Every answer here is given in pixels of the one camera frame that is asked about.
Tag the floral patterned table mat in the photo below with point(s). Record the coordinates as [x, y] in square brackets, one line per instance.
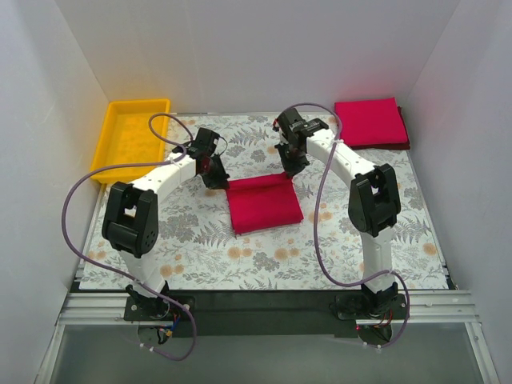
[197, 248]

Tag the folded crimson t-shirt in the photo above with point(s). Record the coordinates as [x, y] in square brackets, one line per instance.
[346, 110]

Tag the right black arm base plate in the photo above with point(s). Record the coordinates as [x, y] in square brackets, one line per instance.
[358, 307]

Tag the folded dark red t-shirt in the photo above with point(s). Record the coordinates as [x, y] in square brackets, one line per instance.
[377, 128]

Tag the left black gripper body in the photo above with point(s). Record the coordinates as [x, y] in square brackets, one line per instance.
[216, 172]

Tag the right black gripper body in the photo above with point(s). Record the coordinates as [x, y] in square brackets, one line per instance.
[293, 157]

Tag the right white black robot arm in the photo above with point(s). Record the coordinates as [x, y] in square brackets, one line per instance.
[373, 207]

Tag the aluminium frame rail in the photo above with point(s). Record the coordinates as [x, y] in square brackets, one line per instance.
[427, 306]

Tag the crimson t-shirt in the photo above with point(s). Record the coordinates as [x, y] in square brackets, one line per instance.
[263, 202]
[346, 110]

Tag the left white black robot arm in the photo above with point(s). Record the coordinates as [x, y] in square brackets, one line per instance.
[131, 221]

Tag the yellow plastic bin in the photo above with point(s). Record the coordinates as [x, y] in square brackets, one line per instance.
[126, 136]

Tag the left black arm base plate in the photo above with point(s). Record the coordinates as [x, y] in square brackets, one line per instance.
[142, 308]

